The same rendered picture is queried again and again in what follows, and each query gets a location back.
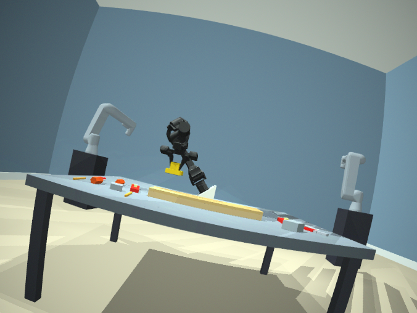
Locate light orange rectangular panel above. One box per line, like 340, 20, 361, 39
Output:
147, 186, 263, 221

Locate red rectangular bar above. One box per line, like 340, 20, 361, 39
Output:
130, 184, 140, 193
277, 217, 289, 223

